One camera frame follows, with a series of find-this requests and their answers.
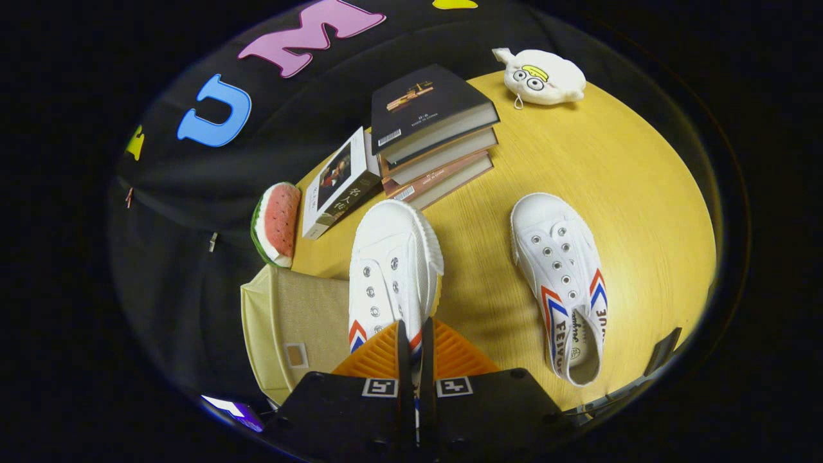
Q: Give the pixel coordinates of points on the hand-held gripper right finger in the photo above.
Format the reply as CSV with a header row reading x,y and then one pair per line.
x,y
488,411

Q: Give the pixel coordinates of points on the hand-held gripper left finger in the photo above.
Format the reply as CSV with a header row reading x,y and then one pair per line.
x,y
347,411

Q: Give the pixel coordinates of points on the beige fabric storage box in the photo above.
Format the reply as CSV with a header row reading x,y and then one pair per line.
x,y
308,315

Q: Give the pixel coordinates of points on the white canvas shoe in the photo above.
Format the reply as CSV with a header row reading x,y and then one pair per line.
x,y
559,257
392,257

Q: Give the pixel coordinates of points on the glowing screen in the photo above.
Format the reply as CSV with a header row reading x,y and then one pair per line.
x,y
235,411

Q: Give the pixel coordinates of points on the black rectangular block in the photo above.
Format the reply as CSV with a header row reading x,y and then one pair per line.
x,y
662,352

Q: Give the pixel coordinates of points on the watermelon slice toy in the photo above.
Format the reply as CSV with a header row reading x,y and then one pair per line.
x,y
280,222

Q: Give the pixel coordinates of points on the silver cloth clip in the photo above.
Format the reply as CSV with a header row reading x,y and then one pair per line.
x,y
212,242

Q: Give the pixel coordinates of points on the white portrait cover book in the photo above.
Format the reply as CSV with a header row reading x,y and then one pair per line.
x,y
334,193

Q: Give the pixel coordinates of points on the reddish brown cover book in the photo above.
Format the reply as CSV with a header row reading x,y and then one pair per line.
x,y
450,181

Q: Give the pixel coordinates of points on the dark brown cover book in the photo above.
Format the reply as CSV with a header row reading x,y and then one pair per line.
x,y
450,151

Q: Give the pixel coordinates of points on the red cloth clip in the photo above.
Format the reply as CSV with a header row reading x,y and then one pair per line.
x,y
128,197

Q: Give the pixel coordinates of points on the black cover book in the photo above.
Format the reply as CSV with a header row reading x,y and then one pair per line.
x,y
424,96

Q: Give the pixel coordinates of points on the white plush toy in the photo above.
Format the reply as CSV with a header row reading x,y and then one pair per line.
x,y
546,77

